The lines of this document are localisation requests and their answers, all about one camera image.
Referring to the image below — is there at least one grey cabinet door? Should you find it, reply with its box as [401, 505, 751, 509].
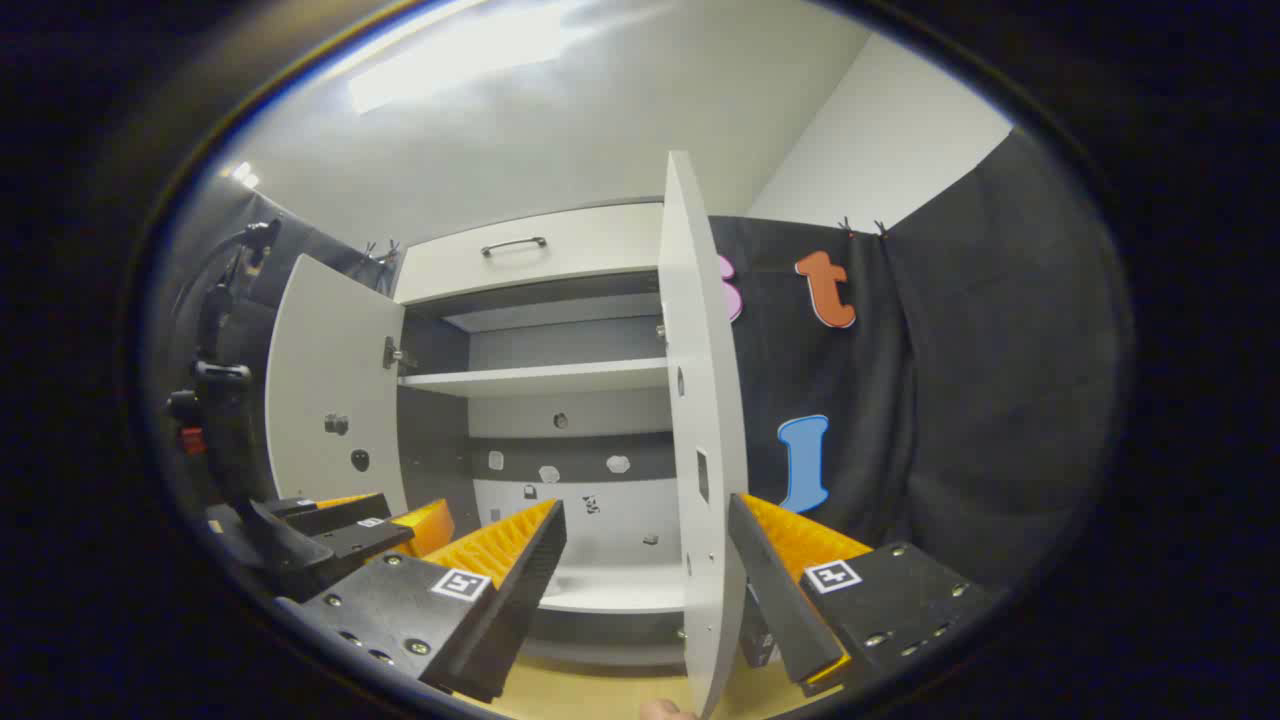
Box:
[265, 253, 409, 516]
[657, 150, 749, 719]

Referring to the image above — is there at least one grey cabinet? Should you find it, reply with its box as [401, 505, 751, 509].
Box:
[393, 200, 691, 669]

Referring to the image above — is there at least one grey cabinet shelf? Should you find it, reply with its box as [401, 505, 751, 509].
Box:
[398, 358, 669, 399]
[540, 565, 686, 613]

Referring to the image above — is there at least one grey cabinet drawer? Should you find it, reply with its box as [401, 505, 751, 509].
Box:
[395, 203, 666, 304]

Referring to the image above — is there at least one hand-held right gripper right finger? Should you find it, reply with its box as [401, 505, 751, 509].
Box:
[727, 492, 1001, 699]

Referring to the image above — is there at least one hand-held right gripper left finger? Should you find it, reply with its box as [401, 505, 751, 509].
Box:
[275, 498, 568, 704]

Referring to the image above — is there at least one black backdrop cloth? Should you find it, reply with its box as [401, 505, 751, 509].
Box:
[165, 130, 1136, 601]

